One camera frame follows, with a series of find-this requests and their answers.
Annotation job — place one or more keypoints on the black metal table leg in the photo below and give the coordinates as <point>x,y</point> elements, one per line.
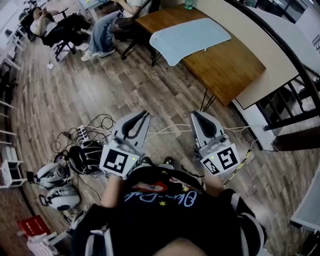
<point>155,58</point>
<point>204,100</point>

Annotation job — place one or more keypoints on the teal water bottle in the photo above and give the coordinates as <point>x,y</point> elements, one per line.
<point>189,4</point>

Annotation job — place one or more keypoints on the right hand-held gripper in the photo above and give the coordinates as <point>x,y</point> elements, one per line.
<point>222,157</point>

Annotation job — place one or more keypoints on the person's left forearm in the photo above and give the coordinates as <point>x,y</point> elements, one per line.
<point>112,190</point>

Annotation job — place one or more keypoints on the white shelf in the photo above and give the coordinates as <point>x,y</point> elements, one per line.
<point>12,162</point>

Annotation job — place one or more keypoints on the black stair railing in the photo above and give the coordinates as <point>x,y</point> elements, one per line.
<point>295,117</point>

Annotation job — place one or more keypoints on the person's black shoe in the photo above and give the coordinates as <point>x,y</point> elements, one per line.
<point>169,160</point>
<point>147,161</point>

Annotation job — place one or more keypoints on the light blue towel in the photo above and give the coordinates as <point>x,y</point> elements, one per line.
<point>187,40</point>

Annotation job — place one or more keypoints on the brown wooden table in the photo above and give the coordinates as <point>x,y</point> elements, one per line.
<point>262,50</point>

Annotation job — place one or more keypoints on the person's face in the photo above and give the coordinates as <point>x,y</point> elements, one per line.
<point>181,248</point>

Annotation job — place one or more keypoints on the white rounded device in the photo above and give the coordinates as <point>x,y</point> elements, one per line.
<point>53,175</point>
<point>63,197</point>

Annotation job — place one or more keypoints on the yellow black striped strip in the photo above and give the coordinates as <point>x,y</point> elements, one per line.
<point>243,161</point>

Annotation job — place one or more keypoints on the small white charger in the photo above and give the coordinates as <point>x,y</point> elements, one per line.
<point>50,66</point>

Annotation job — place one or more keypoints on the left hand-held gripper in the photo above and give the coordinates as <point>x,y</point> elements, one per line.
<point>117,162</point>

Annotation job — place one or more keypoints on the black headset bundle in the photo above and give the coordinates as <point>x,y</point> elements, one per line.
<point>80,156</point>

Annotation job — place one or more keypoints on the person's black printed t-shirt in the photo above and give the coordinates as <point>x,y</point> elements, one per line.
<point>175,220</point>

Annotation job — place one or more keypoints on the red box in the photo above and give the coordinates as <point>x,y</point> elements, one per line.
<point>33,226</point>

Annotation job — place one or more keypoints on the person's right forearm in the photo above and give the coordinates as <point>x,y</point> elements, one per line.
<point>213,185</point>

